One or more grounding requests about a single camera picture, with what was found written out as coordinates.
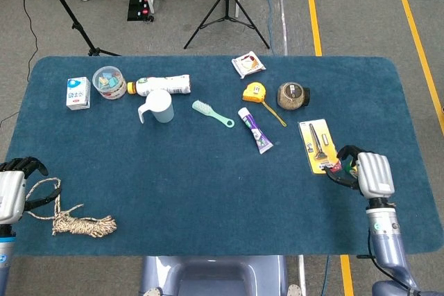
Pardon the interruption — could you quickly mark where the blue carpet table mat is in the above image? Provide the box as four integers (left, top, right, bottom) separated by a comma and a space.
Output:
6, 55, 444, 257

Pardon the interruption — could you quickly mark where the blue floor cable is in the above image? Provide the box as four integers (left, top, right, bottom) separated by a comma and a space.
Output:
250, 0, 277, 56
320, 254, 330, 296

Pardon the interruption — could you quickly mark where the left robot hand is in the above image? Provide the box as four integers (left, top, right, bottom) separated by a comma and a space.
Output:
0, 156, 62, 225

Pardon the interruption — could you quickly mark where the razor in yellow blister pack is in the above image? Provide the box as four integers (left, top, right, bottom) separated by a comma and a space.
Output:
298, 118, 343, 175

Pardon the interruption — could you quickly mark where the black slanted light stand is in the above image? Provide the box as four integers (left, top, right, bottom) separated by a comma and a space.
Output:
34, 0, 122, 57

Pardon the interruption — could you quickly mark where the beige braided rope bundle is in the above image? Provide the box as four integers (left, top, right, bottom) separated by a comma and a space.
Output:
24, 177, 118, 238

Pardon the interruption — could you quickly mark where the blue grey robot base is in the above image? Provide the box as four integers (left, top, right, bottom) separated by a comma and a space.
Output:
138, 255, 289, 296

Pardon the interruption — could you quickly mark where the round glass jar black lid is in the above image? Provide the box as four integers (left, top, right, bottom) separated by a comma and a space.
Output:
276, 81, 311, 111

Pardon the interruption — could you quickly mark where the white blue milk carton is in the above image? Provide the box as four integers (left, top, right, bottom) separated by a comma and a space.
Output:
65, 76, 92, 112

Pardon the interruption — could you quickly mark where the light blue handled cup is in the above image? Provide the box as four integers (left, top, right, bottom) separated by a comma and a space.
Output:
137, 89, 175, 124

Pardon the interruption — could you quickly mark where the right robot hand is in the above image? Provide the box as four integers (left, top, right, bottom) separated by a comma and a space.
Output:
324, 144, 396, 200

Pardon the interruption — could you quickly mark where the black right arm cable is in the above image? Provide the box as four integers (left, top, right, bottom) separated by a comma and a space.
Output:
356, 238, 417, 293

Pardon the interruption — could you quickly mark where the black power strip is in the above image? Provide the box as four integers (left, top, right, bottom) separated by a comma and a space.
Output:
126, 0, 155, 22

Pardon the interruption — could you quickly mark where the black floor cable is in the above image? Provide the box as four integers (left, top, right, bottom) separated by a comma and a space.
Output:
0, 0, 39, 128

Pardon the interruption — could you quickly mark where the clear plastic candy jar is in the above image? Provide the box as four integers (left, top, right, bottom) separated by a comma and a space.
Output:
92, 65, 128, 101

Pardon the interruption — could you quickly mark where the white snack packet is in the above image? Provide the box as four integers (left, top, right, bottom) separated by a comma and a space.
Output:
231, 51, 267, 80

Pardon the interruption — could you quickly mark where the yellow tape measure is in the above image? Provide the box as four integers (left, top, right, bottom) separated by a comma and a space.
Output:
241, 81, 288, 128

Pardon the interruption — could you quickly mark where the white bottle yellow cap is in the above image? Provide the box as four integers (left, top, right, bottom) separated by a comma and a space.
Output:
126, 73, 192, 98

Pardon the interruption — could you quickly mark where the purple toothpaste tube white cap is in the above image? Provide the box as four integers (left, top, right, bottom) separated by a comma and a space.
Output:
237, 107, 274, 155

